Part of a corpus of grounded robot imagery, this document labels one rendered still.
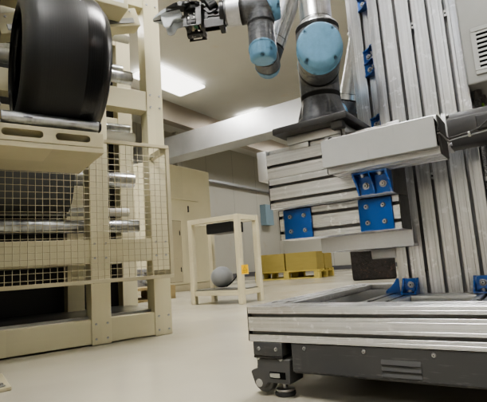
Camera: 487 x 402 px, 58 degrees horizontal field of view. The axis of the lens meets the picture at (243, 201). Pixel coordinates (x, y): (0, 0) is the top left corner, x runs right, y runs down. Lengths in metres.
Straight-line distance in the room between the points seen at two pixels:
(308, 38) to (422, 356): 0.80
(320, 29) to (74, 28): 0.91
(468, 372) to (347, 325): 0.26
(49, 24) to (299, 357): 1.34
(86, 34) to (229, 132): 6.72
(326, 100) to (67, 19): 0.97
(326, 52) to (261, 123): 6.82
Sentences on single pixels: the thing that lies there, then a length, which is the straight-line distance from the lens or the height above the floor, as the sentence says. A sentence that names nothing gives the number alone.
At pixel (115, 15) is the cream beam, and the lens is 2.52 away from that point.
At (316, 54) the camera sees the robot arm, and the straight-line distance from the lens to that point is 1.20.
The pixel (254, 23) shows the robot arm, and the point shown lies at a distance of 1.29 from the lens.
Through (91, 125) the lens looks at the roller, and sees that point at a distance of 1.78.
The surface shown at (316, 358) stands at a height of 0.10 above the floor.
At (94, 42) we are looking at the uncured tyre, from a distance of 1.77.
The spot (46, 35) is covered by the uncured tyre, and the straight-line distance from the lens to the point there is 1.73.
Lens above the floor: 0.34
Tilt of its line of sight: 8 degrees up
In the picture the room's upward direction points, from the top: 4 degrees counter-clockwise
